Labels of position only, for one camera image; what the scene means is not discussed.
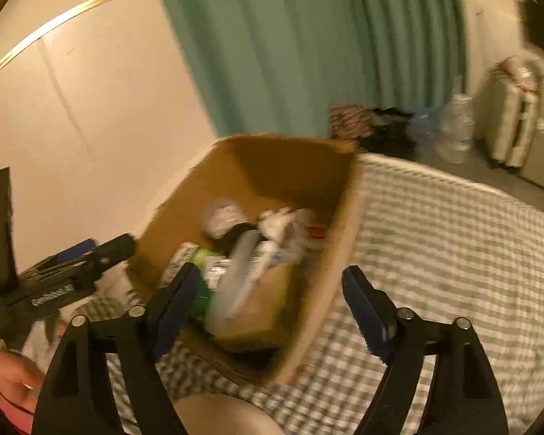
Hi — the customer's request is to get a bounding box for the green snack bag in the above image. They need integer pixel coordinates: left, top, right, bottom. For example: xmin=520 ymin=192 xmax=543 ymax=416
xmin=162 ymin=241 xmax=230 ymax=322

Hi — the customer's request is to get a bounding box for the clear plastic comb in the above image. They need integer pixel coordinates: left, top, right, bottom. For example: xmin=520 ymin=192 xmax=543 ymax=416
xmin=204 ymin=230 xmax=260 ymax=335

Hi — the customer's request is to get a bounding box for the white printed cream tube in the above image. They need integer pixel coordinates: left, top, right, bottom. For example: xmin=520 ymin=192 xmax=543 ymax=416
xmin=250 ymin=241 xmax=294 ymax=274

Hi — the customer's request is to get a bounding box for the white plush bear toy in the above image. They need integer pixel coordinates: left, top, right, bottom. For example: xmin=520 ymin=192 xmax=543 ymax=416
xmin=257 ymin=207 xmax=315 ymax=245

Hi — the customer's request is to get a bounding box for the person's left hand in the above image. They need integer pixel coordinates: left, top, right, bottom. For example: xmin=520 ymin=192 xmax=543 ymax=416
xmin=0 ymin=349 xmax=45 ymax=434

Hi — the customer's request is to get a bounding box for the beige knee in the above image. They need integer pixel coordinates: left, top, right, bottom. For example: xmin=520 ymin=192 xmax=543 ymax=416
xmin=174 ymin=394 xmax=284 ymax=435

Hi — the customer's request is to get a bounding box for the green checkered bedsheet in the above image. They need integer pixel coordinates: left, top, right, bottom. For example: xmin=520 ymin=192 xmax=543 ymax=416
xmin=159 ymin=154 xmax=544 ymax=434

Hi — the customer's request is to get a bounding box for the brown cardboard box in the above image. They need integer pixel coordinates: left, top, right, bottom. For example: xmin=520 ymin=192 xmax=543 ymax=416
xmin=127 ymin=134 xmax=362 ymax=386

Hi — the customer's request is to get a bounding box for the large clear water jug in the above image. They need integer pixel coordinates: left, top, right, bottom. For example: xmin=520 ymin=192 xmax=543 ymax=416
xmin=435 ymin=93 xmax=475 ymax=164

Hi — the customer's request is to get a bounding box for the crushed blue plastic bottle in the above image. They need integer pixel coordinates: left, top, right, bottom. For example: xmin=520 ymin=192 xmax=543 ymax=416
xmin=407 ymin=108 xmax=442 ymax=155

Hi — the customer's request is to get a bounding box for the green curtain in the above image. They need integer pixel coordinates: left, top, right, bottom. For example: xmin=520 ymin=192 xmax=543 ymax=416
xmin=163 ymin=0 xmax=467 ymax=137

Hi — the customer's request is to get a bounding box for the white hard suitcase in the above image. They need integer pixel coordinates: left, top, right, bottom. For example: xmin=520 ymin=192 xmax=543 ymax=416
xmin=485 ymin=56 xmax=540 ymax=169

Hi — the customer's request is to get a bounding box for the dark patterned floor bag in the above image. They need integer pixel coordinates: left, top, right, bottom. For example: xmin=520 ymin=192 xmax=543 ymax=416
xmin=329 ymin=104 xmax=371 ymax=140

